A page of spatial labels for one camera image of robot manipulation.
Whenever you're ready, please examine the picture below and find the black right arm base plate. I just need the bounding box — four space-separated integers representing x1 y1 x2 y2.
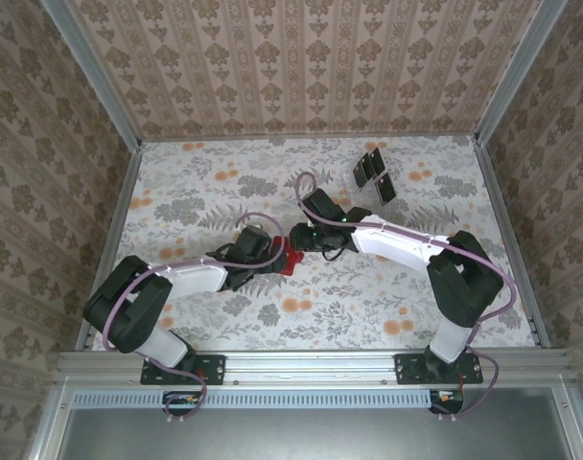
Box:
394 352 484 387

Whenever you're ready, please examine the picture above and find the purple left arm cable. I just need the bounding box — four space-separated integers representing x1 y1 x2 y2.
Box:
100 212 288 426

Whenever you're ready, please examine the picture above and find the aluminium corner post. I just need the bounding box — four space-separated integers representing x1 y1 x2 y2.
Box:
38 0 145 150
473 0 570 145

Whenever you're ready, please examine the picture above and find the slotted pale cable duct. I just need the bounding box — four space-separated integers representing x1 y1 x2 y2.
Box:
72 388 465 410

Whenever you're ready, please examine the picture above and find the aluminium side rail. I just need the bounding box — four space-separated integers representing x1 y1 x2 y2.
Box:
473 138 552 350
75 141 144 354

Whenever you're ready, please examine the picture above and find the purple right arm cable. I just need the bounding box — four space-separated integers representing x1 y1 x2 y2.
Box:
293 171 518 423

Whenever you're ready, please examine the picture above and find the grey metal sheet panel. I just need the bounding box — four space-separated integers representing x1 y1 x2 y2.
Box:
56 387 573 460

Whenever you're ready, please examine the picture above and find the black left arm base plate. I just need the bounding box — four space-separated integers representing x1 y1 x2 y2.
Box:
140 352 226 387

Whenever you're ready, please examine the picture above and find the black connector box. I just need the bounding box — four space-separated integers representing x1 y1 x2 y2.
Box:
429 388 466 416
162 390 202 417

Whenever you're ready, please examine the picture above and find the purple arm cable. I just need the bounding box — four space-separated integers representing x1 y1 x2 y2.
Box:
100 212 288 426
293 171 518 423

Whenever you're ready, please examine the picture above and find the black credit card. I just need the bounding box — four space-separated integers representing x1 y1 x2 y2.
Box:
375 172 399 206
352 160 372 188
367 147 386 176

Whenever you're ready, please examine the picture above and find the red card holder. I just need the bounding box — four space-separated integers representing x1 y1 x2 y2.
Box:
267 233 306 280

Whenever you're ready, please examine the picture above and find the floral patterned table cover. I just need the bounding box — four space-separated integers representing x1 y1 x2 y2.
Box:
87 136 537 351

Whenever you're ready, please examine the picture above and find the aluminium mounting rail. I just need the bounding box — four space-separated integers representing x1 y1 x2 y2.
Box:
55 348 576 384

